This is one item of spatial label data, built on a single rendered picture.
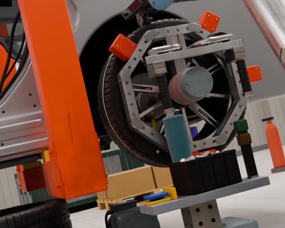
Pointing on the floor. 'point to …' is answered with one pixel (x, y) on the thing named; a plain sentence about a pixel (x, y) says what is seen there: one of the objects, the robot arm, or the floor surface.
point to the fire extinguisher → (275, 147)
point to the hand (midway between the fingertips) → (140, 26)
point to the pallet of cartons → (134, 185)
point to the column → (202, 216)
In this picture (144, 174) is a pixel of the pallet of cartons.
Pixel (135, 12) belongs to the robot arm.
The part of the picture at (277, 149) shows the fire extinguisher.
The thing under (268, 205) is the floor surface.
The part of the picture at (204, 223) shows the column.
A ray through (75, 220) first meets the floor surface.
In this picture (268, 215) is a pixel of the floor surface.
